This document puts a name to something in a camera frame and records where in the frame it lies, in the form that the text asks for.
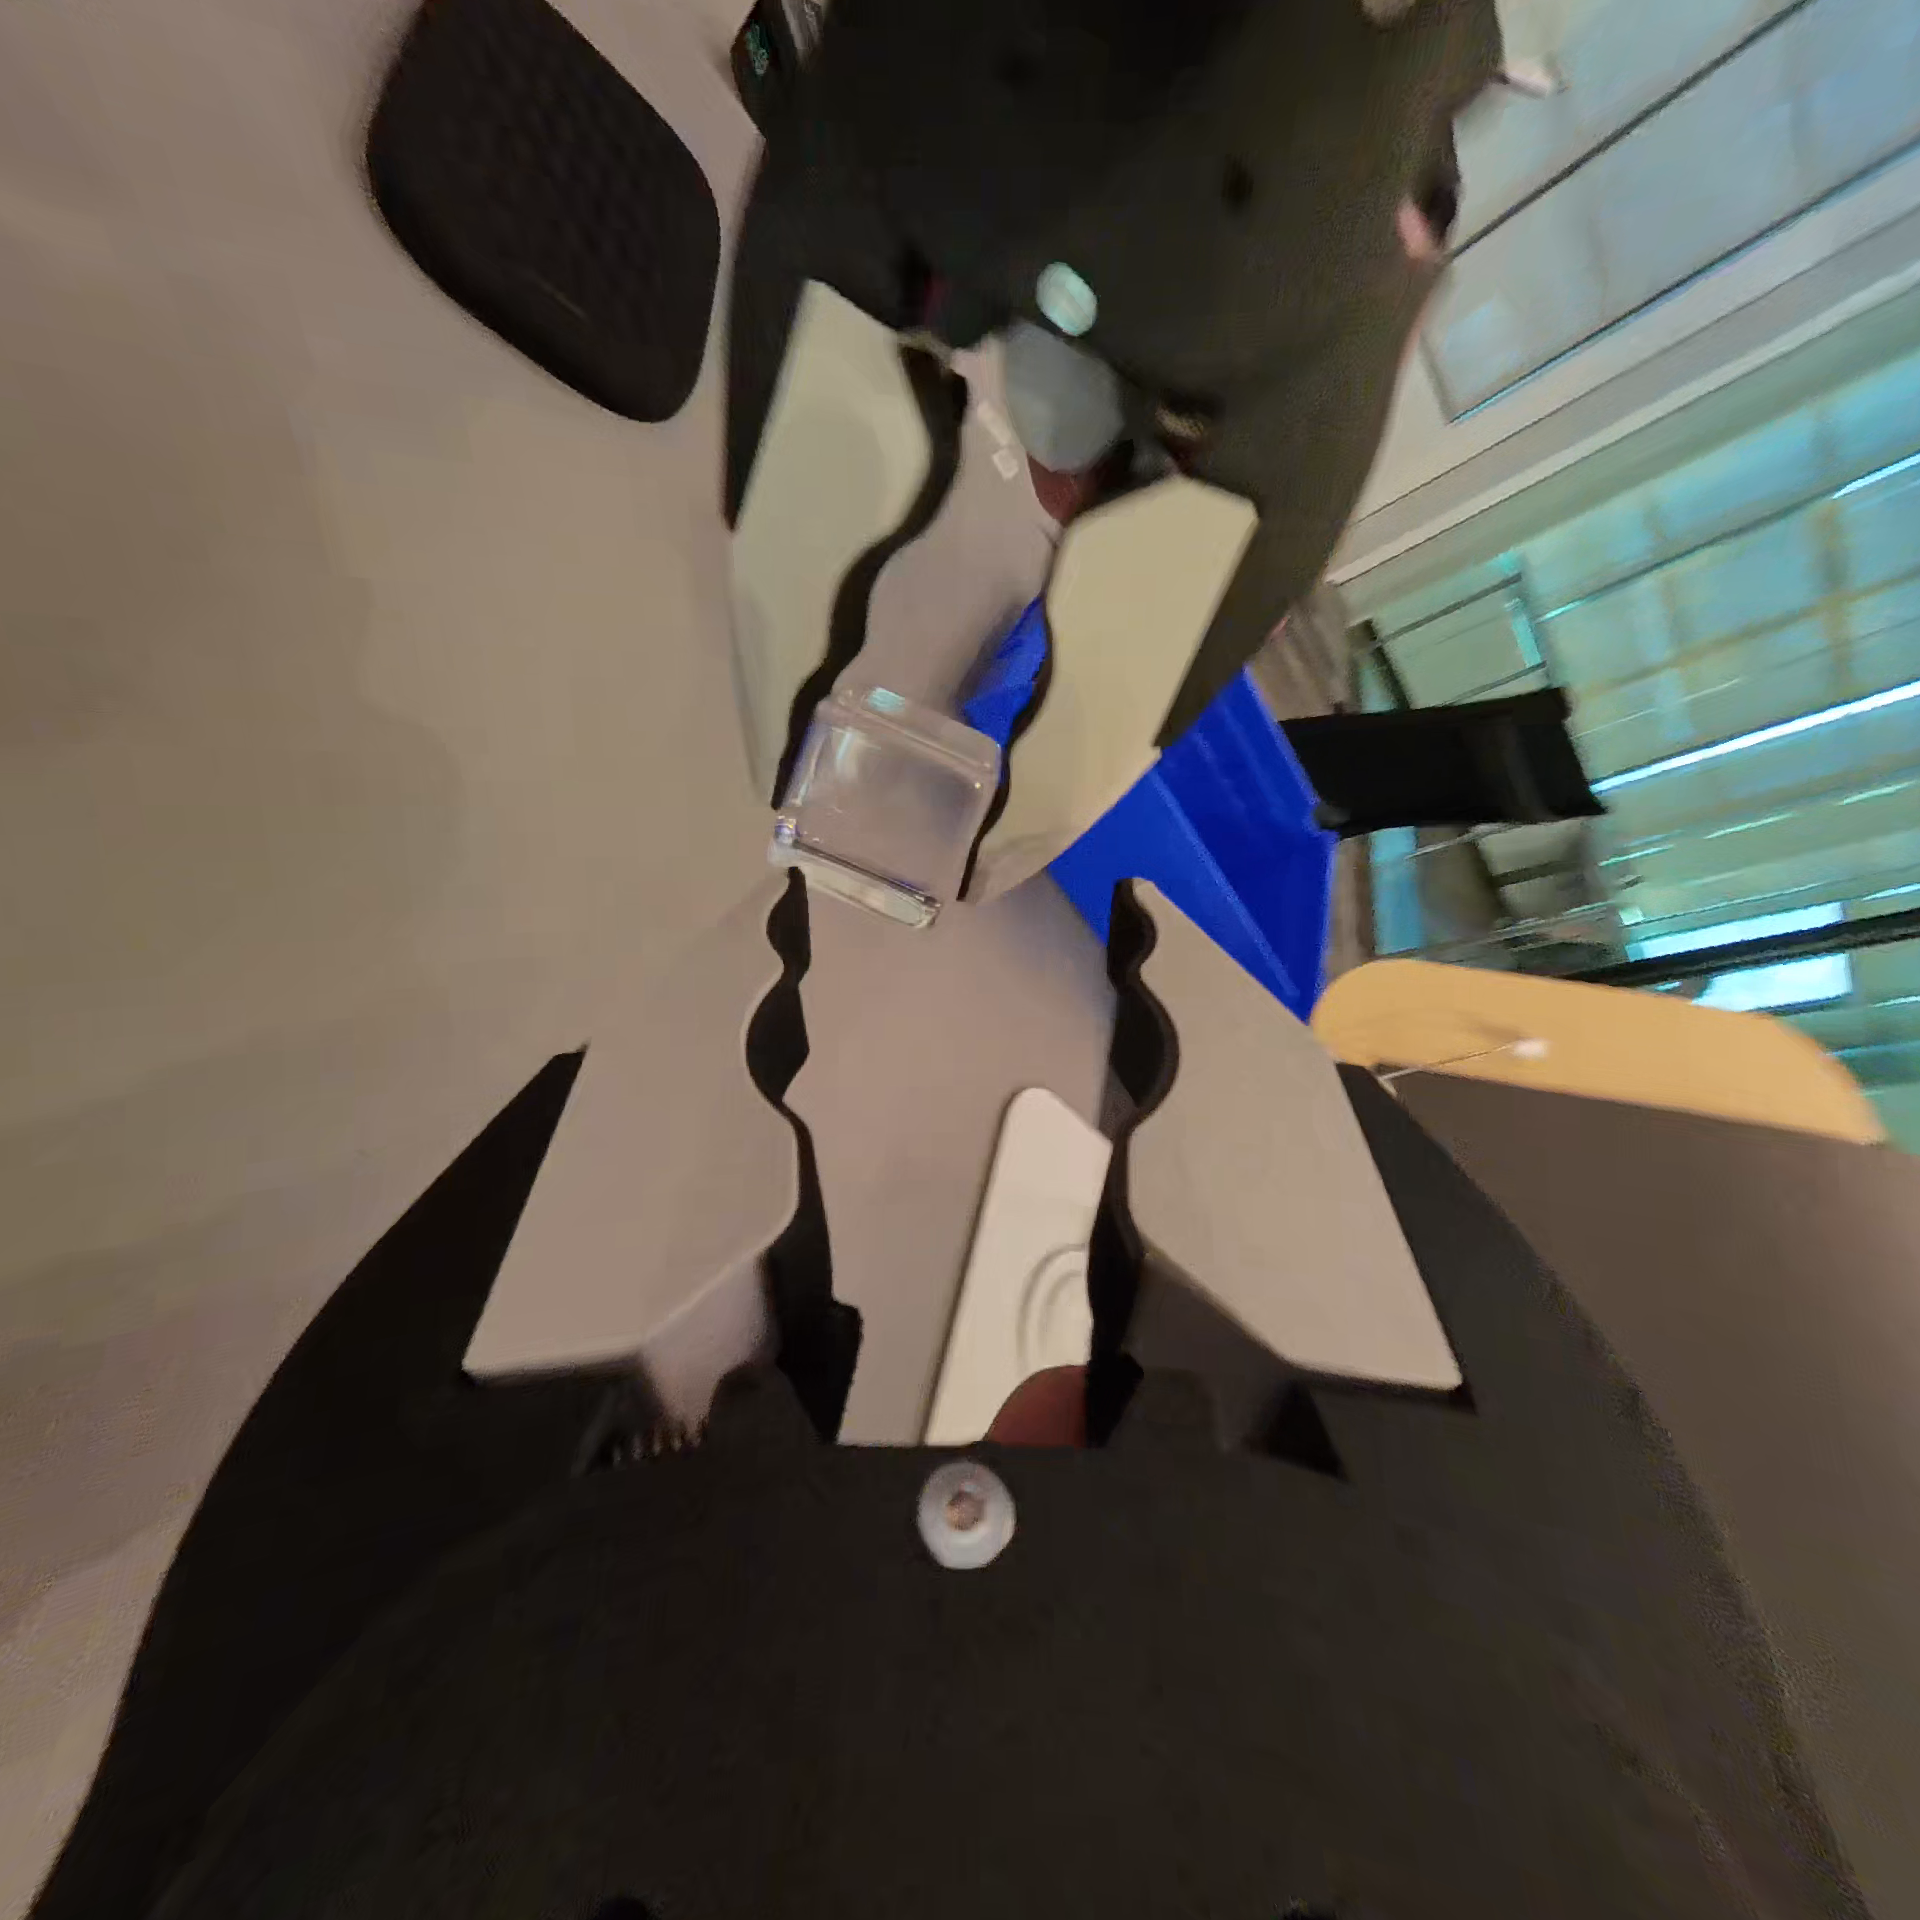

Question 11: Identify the clear acrylic cube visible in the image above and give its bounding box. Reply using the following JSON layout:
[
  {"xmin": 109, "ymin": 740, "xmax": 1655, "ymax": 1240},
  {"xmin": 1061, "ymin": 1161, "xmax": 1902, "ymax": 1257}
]
[{"xmin": 765, "ymin": 687, "xmax": 1006, "ymax": 933}]

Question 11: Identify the black monitor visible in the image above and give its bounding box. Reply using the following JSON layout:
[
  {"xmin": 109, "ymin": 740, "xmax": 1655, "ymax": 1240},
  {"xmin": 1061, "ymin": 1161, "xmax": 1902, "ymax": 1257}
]
[{"xmin": 1280, "ymin": 687, "xmax": 1612, "ymax": 838}]

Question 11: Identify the white rounded flat pad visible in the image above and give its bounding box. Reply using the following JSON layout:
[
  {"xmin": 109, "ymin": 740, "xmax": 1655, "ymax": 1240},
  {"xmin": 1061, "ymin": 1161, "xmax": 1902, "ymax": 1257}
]
[{"xmin": 920, "ymin": 1084, "xmax": 1122, "ymax": 1451}]

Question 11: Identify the blue plastic bin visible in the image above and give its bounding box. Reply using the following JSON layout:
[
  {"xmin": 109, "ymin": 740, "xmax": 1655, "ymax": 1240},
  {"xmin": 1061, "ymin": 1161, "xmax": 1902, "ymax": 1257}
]
[{"xmin": 961, "ymin": 592, "xmax": 1339, "ymax": 1025}]

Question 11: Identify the white cord with bead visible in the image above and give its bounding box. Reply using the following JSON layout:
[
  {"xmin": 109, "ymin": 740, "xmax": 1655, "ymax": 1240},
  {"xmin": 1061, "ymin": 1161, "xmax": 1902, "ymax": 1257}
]
[{"xmin": 1376, "ymin": 1034, "xmax": 1557, "ymax": 1084}]

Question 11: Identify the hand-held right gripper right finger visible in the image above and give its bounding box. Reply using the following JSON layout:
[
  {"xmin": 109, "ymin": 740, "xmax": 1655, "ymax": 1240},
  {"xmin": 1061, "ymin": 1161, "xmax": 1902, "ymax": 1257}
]
[{"xmin": 1091, "ymin": 877, "xmax": 1467, "ymax": 1396}]

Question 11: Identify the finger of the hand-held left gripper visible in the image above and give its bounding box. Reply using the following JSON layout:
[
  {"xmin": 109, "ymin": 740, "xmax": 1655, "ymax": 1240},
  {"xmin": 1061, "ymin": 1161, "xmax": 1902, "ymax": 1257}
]
[
  {"xmin": 959, "ymin": 487, "xmax": 1264, "ymax": 911},
  {"xmin": 725, "ymin": 277, "xmax": 964, "ymax": 821}
]

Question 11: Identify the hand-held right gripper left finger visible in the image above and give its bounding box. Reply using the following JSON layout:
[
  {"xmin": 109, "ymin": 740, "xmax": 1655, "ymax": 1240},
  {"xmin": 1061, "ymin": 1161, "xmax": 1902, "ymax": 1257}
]
[{"xmin": 459, "ymin": 868, "xmax": 822, "ymax": 1378}]

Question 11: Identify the black board with wooden edge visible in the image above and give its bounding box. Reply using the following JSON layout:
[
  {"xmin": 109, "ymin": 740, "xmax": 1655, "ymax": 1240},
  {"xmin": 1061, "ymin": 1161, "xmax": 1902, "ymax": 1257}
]
[{"xmin": 1308, "ymin": 957, "xmax": 1920, "ymax": 1920}]

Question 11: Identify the black mesh pad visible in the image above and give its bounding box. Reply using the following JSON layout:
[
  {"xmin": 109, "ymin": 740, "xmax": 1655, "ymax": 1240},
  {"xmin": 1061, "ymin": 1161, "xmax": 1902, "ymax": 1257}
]
[{"xmin": 365, "ymin": 0, "xmax": 725, "ymax": 425}]

